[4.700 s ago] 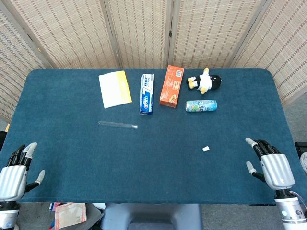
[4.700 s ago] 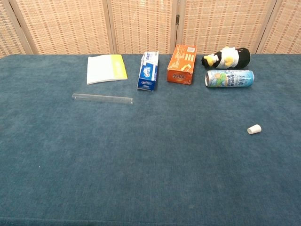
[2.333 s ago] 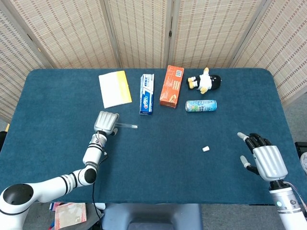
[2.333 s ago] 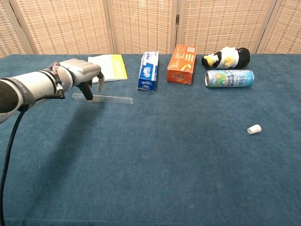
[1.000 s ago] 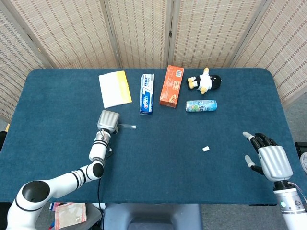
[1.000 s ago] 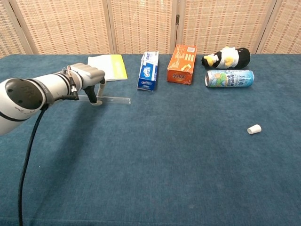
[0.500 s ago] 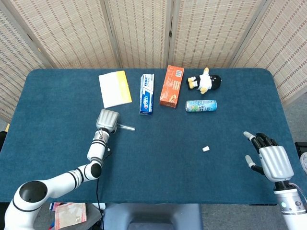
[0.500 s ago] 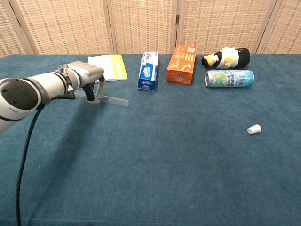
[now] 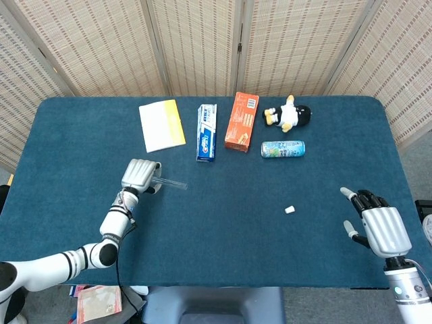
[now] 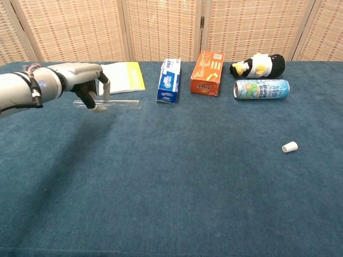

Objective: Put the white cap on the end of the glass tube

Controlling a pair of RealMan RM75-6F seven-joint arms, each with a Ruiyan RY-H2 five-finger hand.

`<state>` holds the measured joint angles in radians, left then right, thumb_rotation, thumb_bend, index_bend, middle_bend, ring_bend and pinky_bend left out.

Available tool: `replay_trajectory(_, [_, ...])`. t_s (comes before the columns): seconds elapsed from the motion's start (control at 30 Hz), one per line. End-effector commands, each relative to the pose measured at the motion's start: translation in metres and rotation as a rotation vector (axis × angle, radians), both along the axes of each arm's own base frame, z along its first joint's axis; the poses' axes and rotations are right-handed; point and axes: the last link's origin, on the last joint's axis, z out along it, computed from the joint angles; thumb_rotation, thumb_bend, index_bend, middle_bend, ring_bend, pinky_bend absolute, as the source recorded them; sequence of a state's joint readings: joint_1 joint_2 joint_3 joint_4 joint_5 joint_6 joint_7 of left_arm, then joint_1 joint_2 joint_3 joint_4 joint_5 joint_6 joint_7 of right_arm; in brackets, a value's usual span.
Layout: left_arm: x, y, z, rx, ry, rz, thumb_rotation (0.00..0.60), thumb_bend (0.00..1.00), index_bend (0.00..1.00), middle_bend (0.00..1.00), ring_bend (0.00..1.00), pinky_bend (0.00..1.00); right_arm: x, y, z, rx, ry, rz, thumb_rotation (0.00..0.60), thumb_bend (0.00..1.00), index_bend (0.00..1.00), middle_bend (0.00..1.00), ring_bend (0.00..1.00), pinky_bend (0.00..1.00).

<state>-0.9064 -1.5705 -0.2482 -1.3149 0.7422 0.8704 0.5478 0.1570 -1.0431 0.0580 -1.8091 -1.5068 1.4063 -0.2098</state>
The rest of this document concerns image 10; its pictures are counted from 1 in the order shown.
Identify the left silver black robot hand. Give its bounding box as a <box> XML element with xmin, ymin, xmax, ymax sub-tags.
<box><xmin>62</xmin><ymin>63</ymin><xmax>111</xmax><ymax>113</ymax></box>

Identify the woven bamboo folding screen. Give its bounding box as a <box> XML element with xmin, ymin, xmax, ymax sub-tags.
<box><xmin>0</xmin><ymin>0</ymin><xmax>343</xmax><ymax>67</ymax></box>

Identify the light blue drink can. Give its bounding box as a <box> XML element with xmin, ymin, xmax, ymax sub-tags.
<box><xmin>233</xmin><ymin>79</ymin><xmax>291</xmax><ymax>101</ymax></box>

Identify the blue white toothpaste box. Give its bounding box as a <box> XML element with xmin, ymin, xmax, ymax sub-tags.
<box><xmin>156</xmin><ymin>58</ymin><xmax>182</xmax><ymax>104</ymax></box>

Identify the orange cardboard box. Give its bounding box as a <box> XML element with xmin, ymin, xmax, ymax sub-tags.
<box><xmin>190</xmin><ymin>50</ymin><xmax>225</xmax><ymax>96</ymax></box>

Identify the clear glass test tube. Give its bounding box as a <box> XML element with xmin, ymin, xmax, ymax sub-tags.
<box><xmin>73</xmin><ymin>100</ymin><xmax>142</xmax><ymax>110</ymax></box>

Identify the blue velvet tablecloth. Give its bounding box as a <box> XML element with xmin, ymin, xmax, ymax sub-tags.
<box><xmin>0</xmin><ymin>61</ymin><xmax>343</xmax><ymax>257</ymax></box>

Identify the small white cap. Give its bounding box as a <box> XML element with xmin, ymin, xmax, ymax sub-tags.
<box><xmin>281</xmin><ymin>142</ymin><xmax>299</xmax><ymax>154</ymax></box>

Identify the white and yellow notepad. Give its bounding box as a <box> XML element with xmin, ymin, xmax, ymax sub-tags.
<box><xmin>99</xmin><ymin>62</ymin><xmax>146</xmax><ymax>97</ymax></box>

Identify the black white penguin plush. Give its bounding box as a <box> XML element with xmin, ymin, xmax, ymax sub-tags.
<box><xmin>229</xmin><ymin>52</ymin><xmax>286</xmax><ymax>79</ymax></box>

